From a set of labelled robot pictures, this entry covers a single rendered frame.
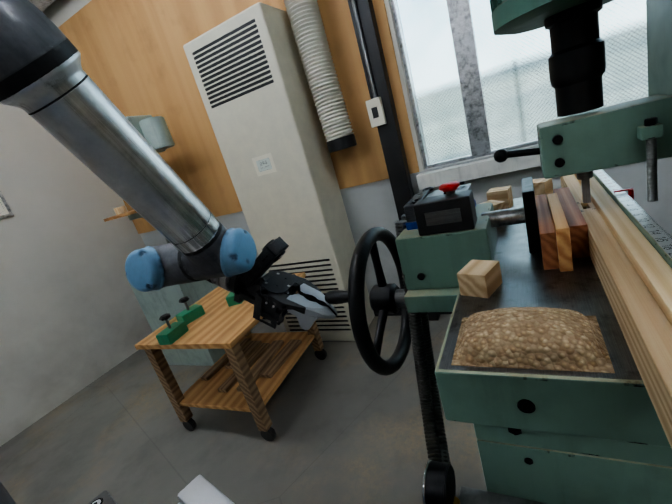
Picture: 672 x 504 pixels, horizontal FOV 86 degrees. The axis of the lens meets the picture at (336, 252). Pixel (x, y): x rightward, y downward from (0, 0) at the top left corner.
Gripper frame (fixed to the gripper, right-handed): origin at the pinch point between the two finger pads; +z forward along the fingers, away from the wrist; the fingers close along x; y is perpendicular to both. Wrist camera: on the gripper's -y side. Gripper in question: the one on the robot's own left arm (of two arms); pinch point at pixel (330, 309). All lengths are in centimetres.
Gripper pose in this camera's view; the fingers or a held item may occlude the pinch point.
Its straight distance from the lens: 65.4
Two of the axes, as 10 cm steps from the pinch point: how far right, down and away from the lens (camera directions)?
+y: -2.0, 8.5, 4.9
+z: 8.8, 3.7, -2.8
